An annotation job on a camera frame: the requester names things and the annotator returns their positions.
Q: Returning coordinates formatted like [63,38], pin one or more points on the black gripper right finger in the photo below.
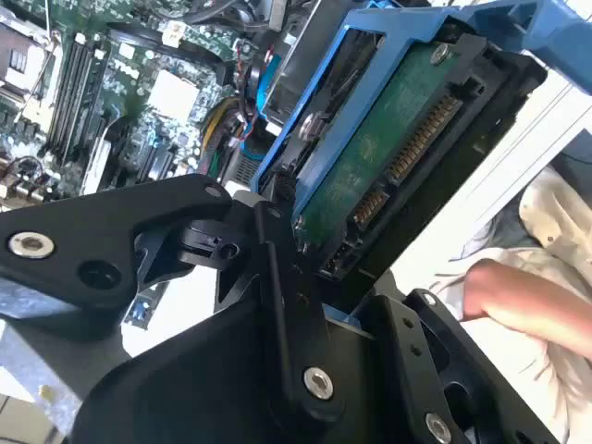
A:
[393,333]

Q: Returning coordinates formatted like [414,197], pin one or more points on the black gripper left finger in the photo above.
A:
[69,240]

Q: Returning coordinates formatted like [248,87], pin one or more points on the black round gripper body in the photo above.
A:
[208,384]

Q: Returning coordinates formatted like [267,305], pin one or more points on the hard disk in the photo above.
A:
[370,139]

